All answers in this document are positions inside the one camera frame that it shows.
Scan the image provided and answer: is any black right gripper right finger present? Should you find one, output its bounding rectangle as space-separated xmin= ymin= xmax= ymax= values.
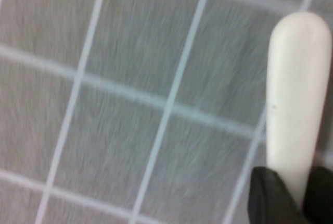
xmin=303 ymin=165 xmax=333 ymax=224

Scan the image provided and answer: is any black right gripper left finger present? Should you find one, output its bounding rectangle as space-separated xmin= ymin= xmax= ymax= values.
xmin=247 ymin=166 xmax=310 ymax=224

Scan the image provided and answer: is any cream white plastic knife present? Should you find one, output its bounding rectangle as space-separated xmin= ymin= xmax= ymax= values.
xmin=265 ymin=11 xmax=333 ymax=206

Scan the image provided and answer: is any grey grid pattern table mat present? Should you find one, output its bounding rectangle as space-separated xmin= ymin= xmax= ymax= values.
xmin=0 ymin=0 xmax=333 ymax=224

